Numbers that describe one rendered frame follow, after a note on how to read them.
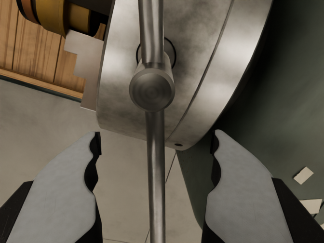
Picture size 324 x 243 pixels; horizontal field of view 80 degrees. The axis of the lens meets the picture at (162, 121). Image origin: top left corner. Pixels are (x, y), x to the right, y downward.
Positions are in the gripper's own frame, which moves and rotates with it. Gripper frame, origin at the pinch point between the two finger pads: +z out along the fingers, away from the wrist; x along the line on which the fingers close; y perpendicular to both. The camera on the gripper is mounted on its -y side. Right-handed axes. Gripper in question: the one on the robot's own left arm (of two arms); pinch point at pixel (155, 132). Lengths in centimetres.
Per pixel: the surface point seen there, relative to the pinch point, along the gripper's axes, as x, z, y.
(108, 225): -50, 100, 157
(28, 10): -17.1, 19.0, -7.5
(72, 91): -22.1, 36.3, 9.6
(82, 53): -11.0, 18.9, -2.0
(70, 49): -12.6, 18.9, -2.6
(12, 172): -118, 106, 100
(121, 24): -2.7, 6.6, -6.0
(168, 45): 1.1, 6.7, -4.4
